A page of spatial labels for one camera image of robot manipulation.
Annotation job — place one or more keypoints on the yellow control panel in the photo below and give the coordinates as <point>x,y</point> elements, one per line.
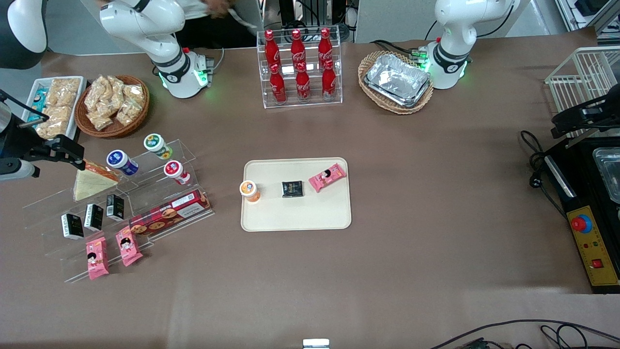
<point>598,242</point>

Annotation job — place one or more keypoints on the dark brown wicker basket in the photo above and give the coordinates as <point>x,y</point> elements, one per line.
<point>114,132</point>

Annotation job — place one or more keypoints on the clear bag of crackers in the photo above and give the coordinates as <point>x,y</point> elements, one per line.
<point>101,92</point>
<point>99,121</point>
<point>54,121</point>
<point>130,104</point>
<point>63,89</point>

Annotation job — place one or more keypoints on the pink cartoon snack packet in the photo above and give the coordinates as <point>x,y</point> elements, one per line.
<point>325,178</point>
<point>128,245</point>
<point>97,258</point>

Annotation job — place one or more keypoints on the clear acrylic bottle rack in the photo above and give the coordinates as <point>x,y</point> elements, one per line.
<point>315,94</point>

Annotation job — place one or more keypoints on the blue gum jar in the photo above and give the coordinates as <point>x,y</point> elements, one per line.
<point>118,159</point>

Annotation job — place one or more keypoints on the aluminium frame shelf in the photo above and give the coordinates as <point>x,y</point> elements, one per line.
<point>608,17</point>

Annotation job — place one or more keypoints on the red emergency stop button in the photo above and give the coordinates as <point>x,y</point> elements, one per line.
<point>579,224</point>

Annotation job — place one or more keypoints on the aluminium foil tray stack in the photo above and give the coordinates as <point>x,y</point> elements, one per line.
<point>397,77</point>

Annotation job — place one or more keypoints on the triangle sandwich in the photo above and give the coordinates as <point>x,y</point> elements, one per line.
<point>92,184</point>

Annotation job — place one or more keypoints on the white rectangular snack tray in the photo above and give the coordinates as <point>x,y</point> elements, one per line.
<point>77,121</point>

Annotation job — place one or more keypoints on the black equipment stand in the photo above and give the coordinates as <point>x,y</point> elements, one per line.
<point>315,9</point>

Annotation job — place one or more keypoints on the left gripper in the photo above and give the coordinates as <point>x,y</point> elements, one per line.
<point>602,107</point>

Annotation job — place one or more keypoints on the green gum jar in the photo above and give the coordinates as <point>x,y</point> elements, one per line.
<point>154,142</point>

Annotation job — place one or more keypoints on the small white device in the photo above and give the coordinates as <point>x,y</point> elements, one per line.
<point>316,344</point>

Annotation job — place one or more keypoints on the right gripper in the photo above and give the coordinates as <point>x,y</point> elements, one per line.
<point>18,142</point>

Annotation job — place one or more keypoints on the red tartan shortbread box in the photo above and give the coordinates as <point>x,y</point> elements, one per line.
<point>169,213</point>

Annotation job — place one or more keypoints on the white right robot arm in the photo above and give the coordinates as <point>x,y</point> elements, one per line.
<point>140,22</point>

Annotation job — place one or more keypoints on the person in dark clothes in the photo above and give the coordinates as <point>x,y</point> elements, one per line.
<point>218,34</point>

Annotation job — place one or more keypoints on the red rocker switch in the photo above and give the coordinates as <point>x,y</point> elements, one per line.
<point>597,263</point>

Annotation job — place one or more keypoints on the person's hand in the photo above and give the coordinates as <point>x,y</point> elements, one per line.
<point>220,7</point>

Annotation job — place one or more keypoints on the small electronic board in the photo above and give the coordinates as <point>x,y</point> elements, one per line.
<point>472,345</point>

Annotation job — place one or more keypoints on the clear plastic container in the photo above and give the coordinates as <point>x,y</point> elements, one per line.
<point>610,169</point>

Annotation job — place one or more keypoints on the red cola bottle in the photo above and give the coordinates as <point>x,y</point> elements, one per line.
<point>271,48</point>
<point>325,44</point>
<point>277,85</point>
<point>297,47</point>
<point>302,83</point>
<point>329,81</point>

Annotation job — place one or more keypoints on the light wicker basket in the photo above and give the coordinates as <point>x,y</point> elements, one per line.
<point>366,63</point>

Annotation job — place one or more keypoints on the black snack packet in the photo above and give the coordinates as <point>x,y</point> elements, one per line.
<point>72,226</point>
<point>94,216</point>
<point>115,207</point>
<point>292,189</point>

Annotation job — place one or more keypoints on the black sealing machine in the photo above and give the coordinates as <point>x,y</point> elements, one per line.
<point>581,169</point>

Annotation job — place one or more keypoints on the beige plastic tray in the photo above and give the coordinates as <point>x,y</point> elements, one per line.
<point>300,213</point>

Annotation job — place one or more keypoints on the clear acrylic stepped stand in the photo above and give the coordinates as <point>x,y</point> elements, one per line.
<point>48,213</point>

